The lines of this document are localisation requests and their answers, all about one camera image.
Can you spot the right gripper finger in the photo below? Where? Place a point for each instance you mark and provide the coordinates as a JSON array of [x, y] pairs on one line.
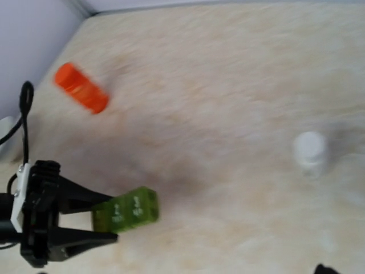
[[321, 269]]

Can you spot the small white pill bottle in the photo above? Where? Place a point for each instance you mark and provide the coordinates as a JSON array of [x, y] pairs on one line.
[[310, 151]]

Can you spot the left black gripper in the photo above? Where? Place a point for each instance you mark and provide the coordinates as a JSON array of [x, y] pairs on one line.
[[42, 240]]

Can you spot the green weekly pill organizer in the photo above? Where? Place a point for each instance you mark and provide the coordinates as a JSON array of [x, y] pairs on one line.
[[135, 208]]

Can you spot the orange pill bottle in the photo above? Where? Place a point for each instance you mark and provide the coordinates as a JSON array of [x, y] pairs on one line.
[[81, 88]]

